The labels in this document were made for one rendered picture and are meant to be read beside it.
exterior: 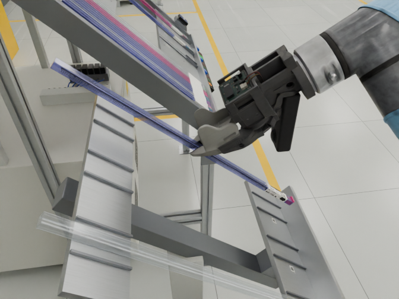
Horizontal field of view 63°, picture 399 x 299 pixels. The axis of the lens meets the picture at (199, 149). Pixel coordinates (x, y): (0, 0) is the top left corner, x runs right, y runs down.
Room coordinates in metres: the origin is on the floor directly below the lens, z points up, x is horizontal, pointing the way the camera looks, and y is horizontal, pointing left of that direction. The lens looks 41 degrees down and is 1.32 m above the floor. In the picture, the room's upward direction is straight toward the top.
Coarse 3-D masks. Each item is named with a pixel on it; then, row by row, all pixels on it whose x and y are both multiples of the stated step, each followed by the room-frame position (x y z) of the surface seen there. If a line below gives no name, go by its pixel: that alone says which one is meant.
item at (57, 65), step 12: (60, 60) 0.40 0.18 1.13; (60, 72) 0.39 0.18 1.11; (72, 72) 0.39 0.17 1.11; (84, 84) 0.39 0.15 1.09; (96, 84) 0.40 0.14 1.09; (108, 96) 0.40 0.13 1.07; (120, 96) 0.41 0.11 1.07; (120, 108) 0.40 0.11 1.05; (132, 108) 0.40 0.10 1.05; (144, 120) 0.40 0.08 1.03; (156, 120) 0.41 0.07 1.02; (168, 132) 0.41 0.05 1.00; (180, 132) 0.42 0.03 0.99; (192, 144) 0.41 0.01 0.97; (204, 156) 0.41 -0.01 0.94; (216, 156) 0.42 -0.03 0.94; (228, 168) 0.42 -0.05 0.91; (240, 168) 0.43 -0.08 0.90; (252, 180) 0.43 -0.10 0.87; (288, 204) 0.44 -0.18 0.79
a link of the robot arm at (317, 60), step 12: (300, 48) 0.44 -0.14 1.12; (312, 48) 0.43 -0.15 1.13; (324, 48) 0.42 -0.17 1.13; (300, 60) 0.42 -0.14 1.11; (312, 60) 0.42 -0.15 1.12; (324, 60) 0.41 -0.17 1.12; (336, 60) 0.41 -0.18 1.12; (312, 72) 0.41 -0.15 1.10; (324, 72) 0.41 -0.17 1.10; (336, 72) 0.41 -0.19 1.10; (312, 84) 0.41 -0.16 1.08; (324, 84) 0.41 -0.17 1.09; (336, 84) 0.42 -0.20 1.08
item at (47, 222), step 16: (48, 224) 0.19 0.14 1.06; (64, 224) 0.20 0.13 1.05; (80, 224) 0.20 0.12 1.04; (80, 240) 0.19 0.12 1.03; (96, 240) 0.19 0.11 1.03; (112, 240) 0.20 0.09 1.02; (128, 240) 0.21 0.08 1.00; (128, 256) 0.20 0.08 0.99; (144, 256) 0.20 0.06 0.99; (160, 256) 0.21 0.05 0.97; (176, 272) 0.20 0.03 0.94; (192, 272) 0.21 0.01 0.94; (208, 272) 0.22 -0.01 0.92; (240, 288) 0.22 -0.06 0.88; (256, 288) 0.23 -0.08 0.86
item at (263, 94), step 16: (256, 64) 0.44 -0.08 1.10; (272, 64) 0.43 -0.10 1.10; (288, 64) 0.42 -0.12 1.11; (224, 80) 0.46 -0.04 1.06; (240, 80) 0.42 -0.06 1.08; (256, 80) 0.42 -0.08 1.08; (272, 80) 0.41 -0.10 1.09; (288, 80) 0.42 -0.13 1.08; (304, 80) 0.41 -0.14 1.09; (224, 96) 0.41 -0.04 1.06; (240, 96) 0.39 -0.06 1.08; (256, 96) 0.39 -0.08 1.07; (272, 96) 0.42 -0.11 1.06; (288, 96) 0.42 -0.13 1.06; (240, 112) 0.40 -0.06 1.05; (256, 112) 0.40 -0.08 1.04; (272, 112) 0.40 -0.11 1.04; (240, 128) 0.41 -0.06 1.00; (256, 128) 0.39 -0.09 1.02
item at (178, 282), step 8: (176, 256) 0.30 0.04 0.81; (200, 256) 0.30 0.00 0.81; (200, 264) 0.30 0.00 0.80; (176, 280) 0.29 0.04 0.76; (184, 280) 0.29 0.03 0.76; (192, 280) 0.29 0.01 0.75; (200, 280) 0.30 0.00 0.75; (176, 288) 0.29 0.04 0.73; (184, 288) 0.29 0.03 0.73; (192, 288) 0.29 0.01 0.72; (200, 288) 0.30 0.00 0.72; (176, 296) 0.29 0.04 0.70; (184, 296) 0.29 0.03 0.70; (192, 296) 0.29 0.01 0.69; (200, 296) 0.30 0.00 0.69
